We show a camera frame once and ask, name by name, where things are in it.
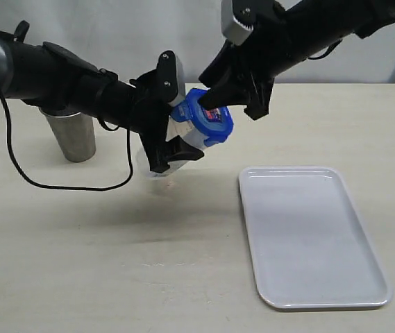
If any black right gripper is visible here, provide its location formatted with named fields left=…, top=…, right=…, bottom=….
left=199, top=20, right=308, bottom=120

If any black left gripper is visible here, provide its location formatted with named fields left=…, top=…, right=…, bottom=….
left=129, top=69, right=204, bottom=173

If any clear tall plastic container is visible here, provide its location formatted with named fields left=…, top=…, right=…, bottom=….
left=136, top=104, right=208, bottom=179

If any blue plastic snap lid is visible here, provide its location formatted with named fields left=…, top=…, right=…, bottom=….
left=168, top=88, right=234, bottom=150

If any stainless steel cup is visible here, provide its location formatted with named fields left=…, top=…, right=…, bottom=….
left=40, top=108, right=96, bottom=163

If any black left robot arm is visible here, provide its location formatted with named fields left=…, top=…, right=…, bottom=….
left=0, top=21, right=204, bottom=173

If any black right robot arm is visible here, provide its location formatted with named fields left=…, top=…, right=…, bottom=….
left=199, top=0, right=395, bottom=120

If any white backdrop curtain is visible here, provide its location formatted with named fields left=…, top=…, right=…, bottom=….
left=0, top=1, right=395, bottom=83

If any white rectangular plastic tray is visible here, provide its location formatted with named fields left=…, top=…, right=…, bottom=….
left=238, top=166, right=392, bottom=311

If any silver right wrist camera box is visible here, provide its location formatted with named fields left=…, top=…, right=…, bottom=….
left=220, top=0, right=285, bottom=46

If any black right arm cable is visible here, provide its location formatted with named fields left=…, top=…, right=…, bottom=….
left=308, top=34, right=344, bottom=62

